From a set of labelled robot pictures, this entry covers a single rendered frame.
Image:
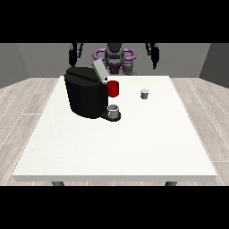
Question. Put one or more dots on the red pod holder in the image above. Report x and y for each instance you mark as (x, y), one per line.
(112, 88)

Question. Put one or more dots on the small grey coffee pod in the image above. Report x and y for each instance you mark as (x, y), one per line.
(144, 94)

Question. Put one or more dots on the black coffee machine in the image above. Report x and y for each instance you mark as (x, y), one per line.
(85, 94)

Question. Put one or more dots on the pale grey machine lid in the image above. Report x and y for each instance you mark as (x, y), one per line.
(100, 70)

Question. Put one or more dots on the small grey cup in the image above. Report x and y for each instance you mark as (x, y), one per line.
(113, 111)

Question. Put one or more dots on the grey robot trunk purple rings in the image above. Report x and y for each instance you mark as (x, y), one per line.
(114, 56)

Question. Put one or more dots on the dark table leg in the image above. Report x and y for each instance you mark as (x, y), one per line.
(171, 183)
(57, 183)

